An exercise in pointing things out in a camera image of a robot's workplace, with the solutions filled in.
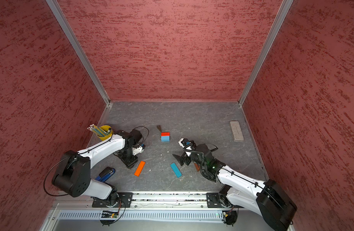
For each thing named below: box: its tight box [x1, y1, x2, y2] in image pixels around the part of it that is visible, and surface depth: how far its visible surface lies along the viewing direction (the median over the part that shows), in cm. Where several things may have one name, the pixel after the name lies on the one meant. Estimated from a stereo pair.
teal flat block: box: [170, 162, 182, 179], surface depth 86 cm
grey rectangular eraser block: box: [229, 120, 244, 142], surface depth 102 cm
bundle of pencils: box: [87, 123, 112, 137], surface depth 88 cm
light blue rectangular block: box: [161, 135, 170, 142], surface depth 99 cm
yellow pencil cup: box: [96, 125, 114, 142], surface depth 91 cm
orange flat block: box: [133, 160, 146, 177], surface depth 87 cm
